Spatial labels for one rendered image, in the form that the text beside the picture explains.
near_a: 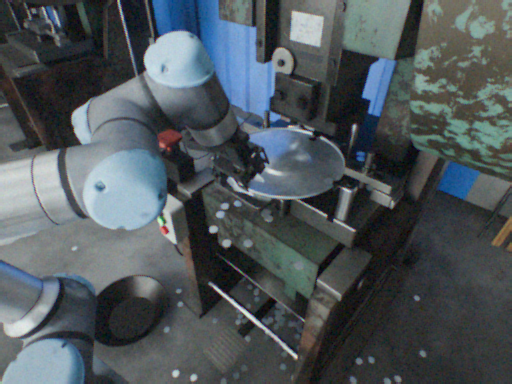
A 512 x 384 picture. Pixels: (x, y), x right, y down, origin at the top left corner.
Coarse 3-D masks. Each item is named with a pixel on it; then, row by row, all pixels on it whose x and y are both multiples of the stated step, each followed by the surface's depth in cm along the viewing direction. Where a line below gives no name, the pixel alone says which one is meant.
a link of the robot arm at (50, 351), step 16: (48, 336) 57; (64, 336) 58; (80, 336) 60; (32, 352) 54; (48, 352) 54; (64, 352) 54; (80, 352) 58; (16, 368) 52; (32, 368) 52; (48, 368) 52; (64, 368) 53; (80, 368) 54
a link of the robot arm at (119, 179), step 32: (128, 128) 34; (32, 160) 30; (64, 160) 30; (96, 160) 31; (128, 160) 30; (160, 160) 33; (0, 192) 29; (32, 192) 29; (64, 192) 30; (96, 192) 29; (128, 192) 29; (160, 192) 31; (0, 224) 30; (32, 224) 31; (64, 224) 33; (128, 224) 32
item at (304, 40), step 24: (288, 0) 62; (312, 0) 59; (336, 0) 56; (288, 24) 65; (312, 24) 61; (288, 48) 67; (312, 48) 64; (288, 72) 69; (312, 72) 66; (360, 72) 72; (288, 96) 70; (312, 96) 66; (336, 96) 68
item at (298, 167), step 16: (272, 128) 89; (288, 128) 89; (272, 144) 84; (288, 144) 84; (304, 144) 84; (320, 144) 84; (272, 160) 77; (288, 160) 77; (304, 160) 77; (320, 160) 78; (336, 160) 78; (272, 176) 74; (288, 176) 74; (304, 176) 74; (320, 176) 74; (336, 176) 74; (256, 192) 69; (272, 192) 69; (288, 192) 69; (304, 192) 69; (320, 192) 69
